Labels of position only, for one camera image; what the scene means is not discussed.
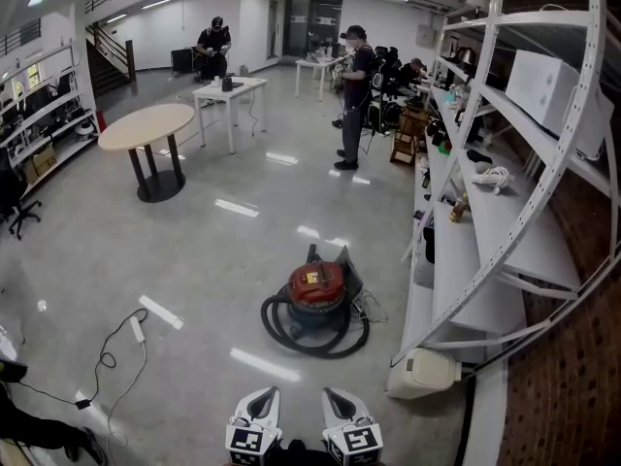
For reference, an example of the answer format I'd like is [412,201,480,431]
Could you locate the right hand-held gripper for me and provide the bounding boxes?
[320,385,385,466]

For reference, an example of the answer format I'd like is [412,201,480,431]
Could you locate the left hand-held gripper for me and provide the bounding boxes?
[223,384,283,466]

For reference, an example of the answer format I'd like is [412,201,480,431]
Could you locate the red vacuum cleaner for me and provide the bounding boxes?
[285,258,348,332]

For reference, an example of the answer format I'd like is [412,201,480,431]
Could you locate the person's black trousers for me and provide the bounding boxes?
[271,437,341,466]

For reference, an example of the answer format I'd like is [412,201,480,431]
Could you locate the white lidded trash bin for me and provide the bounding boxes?
[385,347,463,401]

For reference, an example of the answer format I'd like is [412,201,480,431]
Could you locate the grey flat board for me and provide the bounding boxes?
[333,244,364,300]

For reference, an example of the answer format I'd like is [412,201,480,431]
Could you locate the white cylindrical bin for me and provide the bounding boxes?
[413,225,437,289]

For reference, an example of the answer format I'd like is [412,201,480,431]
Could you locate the amber tea bottle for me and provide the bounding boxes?
[448,191,471,223]

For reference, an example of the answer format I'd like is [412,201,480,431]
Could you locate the tall white metal shelving rack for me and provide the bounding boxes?
[390,0,621,368]

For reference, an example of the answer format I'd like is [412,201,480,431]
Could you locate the black bag with green trim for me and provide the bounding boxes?
[0,355,29,383]

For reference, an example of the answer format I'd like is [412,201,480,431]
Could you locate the wooden stool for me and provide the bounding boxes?
[390,107,428,166]

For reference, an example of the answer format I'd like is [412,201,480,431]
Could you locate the pile of black equipment bags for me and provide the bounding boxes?
[366,97,405,133]

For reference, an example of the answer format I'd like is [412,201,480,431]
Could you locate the round wooden table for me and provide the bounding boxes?
[97,103,196,204]

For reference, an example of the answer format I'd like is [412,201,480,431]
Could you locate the white rectangular table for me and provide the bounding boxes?
[191,76,270,155]
[294,55,348,102]

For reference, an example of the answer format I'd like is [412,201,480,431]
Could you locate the low white storage rack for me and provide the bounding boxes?
[0,41,101,198]

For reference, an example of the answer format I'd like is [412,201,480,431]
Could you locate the cardboard box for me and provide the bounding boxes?
[22,144,58,183]

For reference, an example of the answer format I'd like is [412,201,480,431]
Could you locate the black office chair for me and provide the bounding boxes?
[0,146,44,241]

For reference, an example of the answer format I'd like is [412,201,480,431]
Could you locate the row of black office chairs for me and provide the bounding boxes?
[371,44,407,75]

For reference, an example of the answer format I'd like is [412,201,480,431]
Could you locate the staircase with dark railing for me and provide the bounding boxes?
[84,20,136,99]

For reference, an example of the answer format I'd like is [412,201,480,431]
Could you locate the dark metal kettle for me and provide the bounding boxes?
[455,46,480,71]

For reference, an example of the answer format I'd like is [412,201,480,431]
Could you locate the white microwave oven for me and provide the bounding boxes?
[504,49,615,157]

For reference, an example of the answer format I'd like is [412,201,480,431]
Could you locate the glass double door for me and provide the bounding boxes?
[282,0,344,60]

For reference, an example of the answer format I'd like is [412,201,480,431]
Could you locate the black vacuum hose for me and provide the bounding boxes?
[260,286,372,359]

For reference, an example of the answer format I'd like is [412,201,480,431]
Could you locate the thin white cable tangle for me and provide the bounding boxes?
[351,286,389,324]

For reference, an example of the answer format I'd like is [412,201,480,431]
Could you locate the white floor cable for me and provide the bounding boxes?
[104,342,149,449]

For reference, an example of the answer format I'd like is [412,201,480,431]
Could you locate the black cable with adapter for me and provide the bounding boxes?
[0,307,149,411]

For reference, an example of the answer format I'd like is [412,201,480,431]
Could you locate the white coiled extension cord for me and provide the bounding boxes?
[471,165,515,194]

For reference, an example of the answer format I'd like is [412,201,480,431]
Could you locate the wall electrical panel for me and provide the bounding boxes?
[415,23,439,49]

